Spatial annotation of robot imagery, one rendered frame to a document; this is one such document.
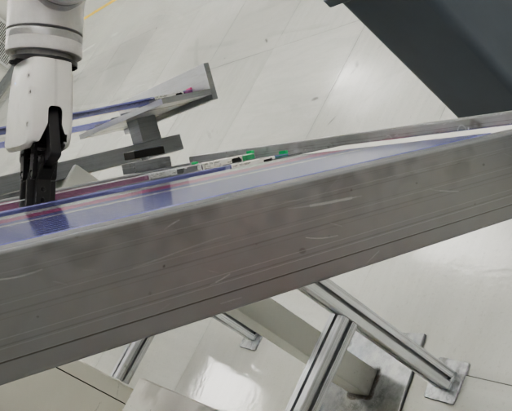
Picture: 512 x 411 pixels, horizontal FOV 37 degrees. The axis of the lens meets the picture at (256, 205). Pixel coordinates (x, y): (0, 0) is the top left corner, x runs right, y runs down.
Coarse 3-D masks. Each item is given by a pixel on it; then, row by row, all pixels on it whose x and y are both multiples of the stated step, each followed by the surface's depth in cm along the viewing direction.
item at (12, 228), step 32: (480, 128) 68; (288, 160) 73; (320, 160) 63; (352, 160) 56; (128, 192) 66; (160, 192) 58; (192, 192) 51; (224, 192) 46; (0, 224) 54; (32, 224) 49; (64, 224) 44
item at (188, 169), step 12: (252, 156) 100; (180, 168) 95; (192, 168) 96; (120, 180) 90; (132, 180) 91; (144, 180) 92; (60, 192) 86; (72, 192) 87; (84, 192) 88; (0, 204) 83; (12, 204) 84; (24, 204) 84
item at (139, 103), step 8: (120, 104) 128; (128, 104) 128; (136, 104) 129; (144, 104) 130; (80, 112) 123; (88, 112) 124; (96, 112) 125; (104, 112) 126; (112, 112) 127; (0, 128) 115
